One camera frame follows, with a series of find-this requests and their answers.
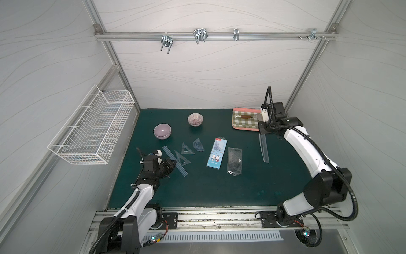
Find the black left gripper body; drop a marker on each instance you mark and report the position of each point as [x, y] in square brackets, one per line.
[163, 166]

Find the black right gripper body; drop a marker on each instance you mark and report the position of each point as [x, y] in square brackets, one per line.
[265, 127]

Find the large clear triangle ruler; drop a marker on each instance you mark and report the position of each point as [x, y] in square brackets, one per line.
[181, 159]

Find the clear ruler set pouch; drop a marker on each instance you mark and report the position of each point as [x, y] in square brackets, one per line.
[263, 146]

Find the clear blue straight ruler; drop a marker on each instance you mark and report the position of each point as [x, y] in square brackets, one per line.
[178, 164]

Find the small clear triangle ruler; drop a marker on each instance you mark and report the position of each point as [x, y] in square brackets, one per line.
[186, 150]

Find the blue clear protractor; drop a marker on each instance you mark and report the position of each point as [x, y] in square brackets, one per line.
[198, 146]

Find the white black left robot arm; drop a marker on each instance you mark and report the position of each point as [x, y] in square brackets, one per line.
[138, 223]

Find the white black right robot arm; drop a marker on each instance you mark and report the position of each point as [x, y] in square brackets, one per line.
[329, 189]

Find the blue printed ruler set card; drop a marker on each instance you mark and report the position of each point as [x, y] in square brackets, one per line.
[217, 153]

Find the green white checkered cloth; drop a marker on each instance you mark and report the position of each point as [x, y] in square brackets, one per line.
[247, 119]

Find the plain lilac bowl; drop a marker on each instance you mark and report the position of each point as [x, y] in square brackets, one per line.
[162, 131]

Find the pink plastic tray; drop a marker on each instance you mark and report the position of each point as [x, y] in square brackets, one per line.
[245, 120]

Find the purple striped bowl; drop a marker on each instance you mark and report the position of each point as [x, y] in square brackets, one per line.
[195, 119]

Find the metal u-bolt clamp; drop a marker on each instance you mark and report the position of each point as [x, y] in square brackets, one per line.
[236, 34]
[200, 35]
[166, 42]

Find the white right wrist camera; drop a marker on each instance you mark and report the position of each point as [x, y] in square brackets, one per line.
[265, 115]

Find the wooden handled metal scraper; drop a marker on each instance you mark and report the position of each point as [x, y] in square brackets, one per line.
[254, 117]

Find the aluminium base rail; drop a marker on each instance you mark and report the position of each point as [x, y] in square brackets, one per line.
[229, 218]

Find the white wire basket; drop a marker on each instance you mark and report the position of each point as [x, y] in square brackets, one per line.
[91, 133]

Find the metal bracket clamp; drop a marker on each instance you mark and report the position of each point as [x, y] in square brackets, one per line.
[313, 35]

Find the aluminium overhead rail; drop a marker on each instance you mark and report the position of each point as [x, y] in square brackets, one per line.
[212, 36]

